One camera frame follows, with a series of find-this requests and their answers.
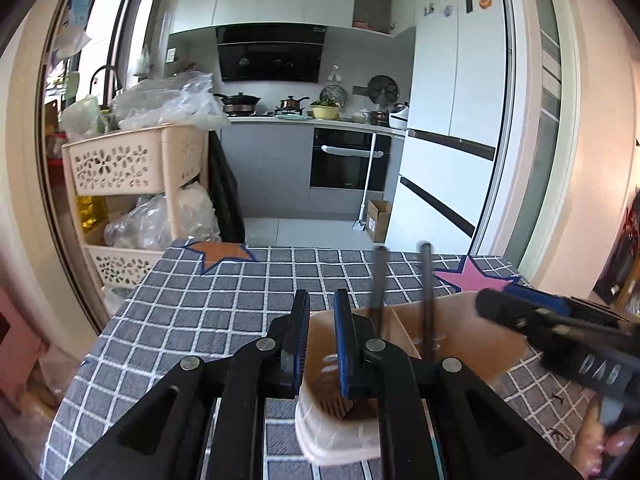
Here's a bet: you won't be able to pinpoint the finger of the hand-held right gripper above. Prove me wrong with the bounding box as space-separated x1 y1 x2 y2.
502 284 631 326
475 287 571 343

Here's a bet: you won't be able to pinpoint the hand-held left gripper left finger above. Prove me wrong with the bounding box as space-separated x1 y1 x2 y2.
62 289 312 480

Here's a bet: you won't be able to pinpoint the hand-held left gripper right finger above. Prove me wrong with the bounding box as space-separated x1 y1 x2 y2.
334 288 583 480

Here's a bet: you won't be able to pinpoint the beige plastic utensil holder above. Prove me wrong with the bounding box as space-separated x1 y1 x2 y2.
295 290 531 463

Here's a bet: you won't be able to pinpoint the person's right hand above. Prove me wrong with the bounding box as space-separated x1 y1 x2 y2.
572 394 640 478

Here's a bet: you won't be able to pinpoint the grey checked tablecloth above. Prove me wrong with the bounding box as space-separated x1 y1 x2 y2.
40 239 616 480

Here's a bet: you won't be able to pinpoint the cardboard box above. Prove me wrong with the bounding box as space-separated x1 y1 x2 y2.
366 199 393 243

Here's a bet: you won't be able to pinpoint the dark cloth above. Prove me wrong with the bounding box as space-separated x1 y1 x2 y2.
207 130 246 243

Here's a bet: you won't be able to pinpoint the white stick mop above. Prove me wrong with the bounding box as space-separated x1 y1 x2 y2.
351 132 378 233

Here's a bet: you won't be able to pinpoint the grey base cabinets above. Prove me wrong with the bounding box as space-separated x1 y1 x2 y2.
220 125 406 221

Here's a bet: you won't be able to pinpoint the black built-in oven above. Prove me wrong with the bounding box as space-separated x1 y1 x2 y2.
310 127 393 192

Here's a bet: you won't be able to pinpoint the clear plastic bag bundle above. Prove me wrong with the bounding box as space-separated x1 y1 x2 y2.
102 182 222 251

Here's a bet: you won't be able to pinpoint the sliding glass door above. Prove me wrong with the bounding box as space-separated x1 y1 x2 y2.
470 0 566 281

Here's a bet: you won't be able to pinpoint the beige plastic storage rack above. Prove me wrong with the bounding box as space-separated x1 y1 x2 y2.
61 124 211 306

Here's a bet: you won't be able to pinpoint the yellow-green bowl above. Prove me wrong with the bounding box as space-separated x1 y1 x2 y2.
310 101 343 121

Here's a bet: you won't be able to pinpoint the white rice cooker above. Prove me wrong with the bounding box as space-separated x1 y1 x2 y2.
389 102 412 131

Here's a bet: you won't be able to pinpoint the white refrigerator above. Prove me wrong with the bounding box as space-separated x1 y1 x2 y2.
385 0 516 253

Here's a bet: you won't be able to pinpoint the black wok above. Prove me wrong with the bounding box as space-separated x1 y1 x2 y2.
214 91 262 115

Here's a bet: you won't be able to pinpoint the yellow oil bottle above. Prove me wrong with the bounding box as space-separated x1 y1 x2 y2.
76 195 108 233

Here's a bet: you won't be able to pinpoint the black round splatter screen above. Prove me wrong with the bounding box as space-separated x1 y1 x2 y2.
367 75 400 106

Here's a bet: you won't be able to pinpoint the clear crumpled plastic bag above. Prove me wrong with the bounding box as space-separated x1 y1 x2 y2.
111 71 232 132

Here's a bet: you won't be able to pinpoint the black range hood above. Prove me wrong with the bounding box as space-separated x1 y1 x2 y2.
216 25 328 83

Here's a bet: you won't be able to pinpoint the pink plastic stool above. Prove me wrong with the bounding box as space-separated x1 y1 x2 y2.
0 287 48 401

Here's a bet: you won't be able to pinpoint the pale translucent plastic bag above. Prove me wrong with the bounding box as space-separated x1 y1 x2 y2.
60 95 116 143

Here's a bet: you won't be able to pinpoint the curved kitchen faucet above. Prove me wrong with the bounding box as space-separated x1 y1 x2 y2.
91 65 121 111

